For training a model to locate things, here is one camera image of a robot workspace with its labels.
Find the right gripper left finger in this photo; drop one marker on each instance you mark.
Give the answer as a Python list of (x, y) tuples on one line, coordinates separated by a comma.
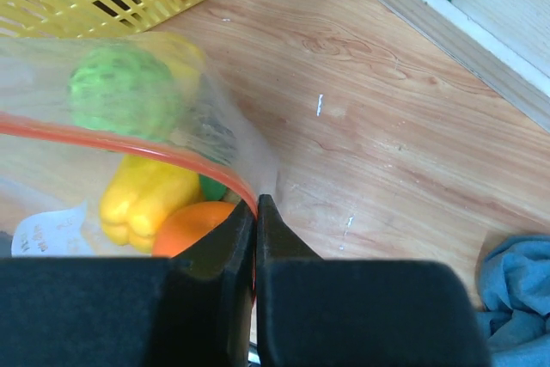
[(190, 310)]

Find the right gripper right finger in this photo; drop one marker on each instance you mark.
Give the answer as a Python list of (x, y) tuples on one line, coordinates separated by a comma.
[(319, 312)]

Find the small orange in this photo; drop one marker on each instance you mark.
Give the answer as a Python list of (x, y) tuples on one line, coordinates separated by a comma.
[(188, 225)]

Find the yellow bell pepper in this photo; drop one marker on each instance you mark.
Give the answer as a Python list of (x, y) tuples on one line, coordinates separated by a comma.
[(142, 194)]

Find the clear zip top bag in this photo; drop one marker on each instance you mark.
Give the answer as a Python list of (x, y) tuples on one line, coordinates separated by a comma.
[(124, 146)]

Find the green custard apple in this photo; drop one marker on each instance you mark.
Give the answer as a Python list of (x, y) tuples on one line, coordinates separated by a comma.
[(125, 90)]

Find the longan fruit bunch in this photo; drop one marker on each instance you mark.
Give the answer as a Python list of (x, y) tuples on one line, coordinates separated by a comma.
[(214, 139)]

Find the blue cloth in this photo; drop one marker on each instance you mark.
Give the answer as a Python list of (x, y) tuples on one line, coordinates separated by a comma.
[(513, 285)]

